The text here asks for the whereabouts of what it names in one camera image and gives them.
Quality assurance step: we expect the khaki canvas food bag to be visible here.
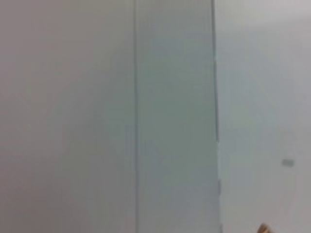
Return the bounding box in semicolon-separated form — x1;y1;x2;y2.
257;222;272;233

